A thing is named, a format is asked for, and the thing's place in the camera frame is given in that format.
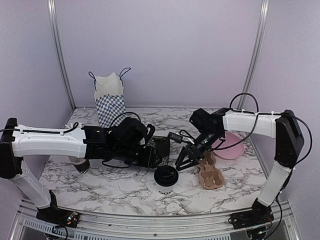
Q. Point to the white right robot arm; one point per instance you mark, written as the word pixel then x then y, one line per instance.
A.
pixel 279 128

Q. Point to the brown cardboard cup carrier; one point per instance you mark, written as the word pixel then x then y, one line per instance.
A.
pixel 210 177

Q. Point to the aluminium frame post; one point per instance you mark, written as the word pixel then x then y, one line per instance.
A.
pixel 259 38
pixel 59 52

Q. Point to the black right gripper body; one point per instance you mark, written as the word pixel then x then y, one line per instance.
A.
pixel 198 153

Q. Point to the pink round plate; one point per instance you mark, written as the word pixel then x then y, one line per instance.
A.
pixel 231 153

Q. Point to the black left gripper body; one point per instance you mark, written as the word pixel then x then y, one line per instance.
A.
pixel 130 157

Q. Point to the black cup holding straws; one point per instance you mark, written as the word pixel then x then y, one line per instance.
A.
pixel 82 165

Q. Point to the blue checkered paper bag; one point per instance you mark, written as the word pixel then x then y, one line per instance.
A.
pixel 109 98

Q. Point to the aluminium frame post left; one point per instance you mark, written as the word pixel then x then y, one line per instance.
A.
pixel 59 52

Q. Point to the black floral square plate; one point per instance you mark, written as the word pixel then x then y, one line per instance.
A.
pixel 160 151

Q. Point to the white paper coffee cup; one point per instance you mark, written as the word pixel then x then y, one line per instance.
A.
pixel 165 187

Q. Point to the aluminium front rail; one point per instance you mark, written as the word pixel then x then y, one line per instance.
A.
pixel 104 226

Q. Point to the aluminium frame post right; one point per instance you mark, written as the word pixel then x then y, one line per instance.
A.
pixel 259 38

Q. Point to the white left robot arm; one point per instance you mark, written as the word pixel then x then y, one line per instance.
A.
pixel 126 141

